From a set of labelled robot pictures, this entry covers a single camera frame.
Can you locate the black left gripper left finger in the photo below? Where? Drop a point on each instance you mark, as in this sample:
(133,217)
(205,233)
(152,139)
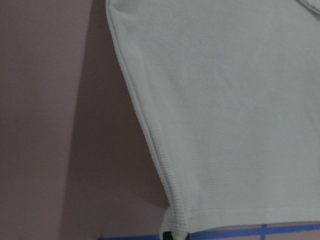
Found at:
(167,235)

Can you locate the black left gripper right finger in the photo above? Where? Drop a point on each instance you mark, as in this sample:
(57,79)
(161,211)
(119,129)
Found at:
(188,237)

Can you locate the olive green long-sleeve shirt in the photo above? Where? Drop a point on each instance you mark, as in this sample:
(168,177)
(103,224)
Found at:
(227,93)

